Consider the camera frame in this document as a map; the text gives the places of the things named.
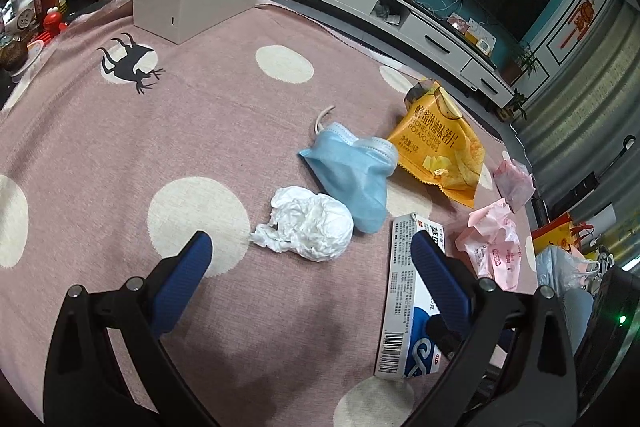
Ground small pink plastic bag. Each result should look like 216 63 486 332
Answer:
492 158 536 213

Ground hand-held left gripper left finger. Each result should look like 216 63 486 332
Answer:
42 230 213 427

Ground large pink plastic bag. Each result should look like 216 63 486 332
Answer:
454 199 524 293

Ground small potted plant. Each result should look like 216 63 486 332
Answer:
497 89 529 123

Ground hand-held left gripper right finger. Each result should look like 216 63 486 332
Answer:
400 232 584 427

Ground tall potted plant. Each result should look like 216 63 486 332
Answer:
500 42 539 86

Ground white plastic bag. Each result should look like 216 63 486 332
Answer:
535 244 599 293

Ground white paper bag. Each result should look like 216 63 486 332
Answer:
575 204 619 238

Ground red paper wall decoration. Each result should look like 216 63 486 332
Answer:
572 0 599 36

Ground blue face mask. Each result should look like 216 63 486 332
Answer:
298 106 400 236

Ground yellow potato chip bag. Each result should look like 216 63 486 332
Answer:
387 78 486 208

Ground red toy figure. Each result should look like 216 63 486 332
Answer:
42 7 69 36

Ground yellow and red shopping bag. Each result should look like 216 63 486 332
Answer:
531 213 596 258

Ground white medicine box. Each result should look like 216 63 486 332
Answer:
374 212 454 381

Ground pink dotted blanket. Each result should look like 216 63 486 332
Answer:
0 0 539 427

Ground crumpled white tissue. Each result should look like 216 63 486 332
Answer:
250 187 355 263

